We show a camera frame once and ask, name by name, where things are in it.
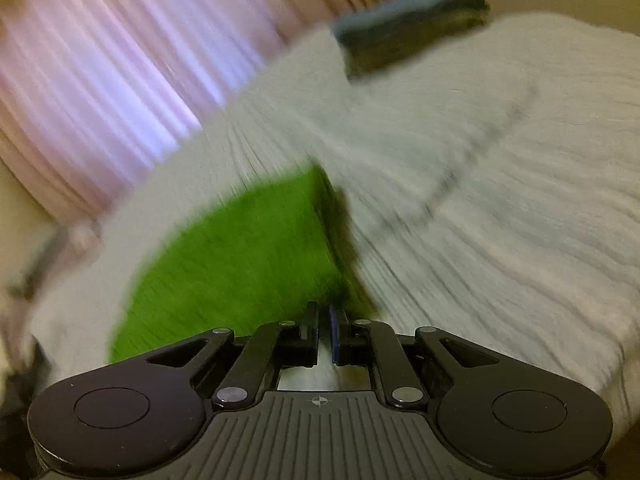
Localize striped white bed cover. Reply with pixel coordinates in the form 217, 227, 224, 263
32, 13, 639, 437

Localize pink curtain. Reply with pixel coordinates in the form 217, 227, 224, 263
1, 0, 380, 221

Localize folded blue jeans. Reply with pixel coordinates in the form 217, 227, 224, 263
330, 0, 489, 48

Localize mauve pillow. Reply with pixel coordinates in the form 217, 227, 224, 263
1, 220, 102, 373

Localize green knitted vest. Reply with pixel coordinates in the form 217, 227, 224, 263
108, 162, 375, 363

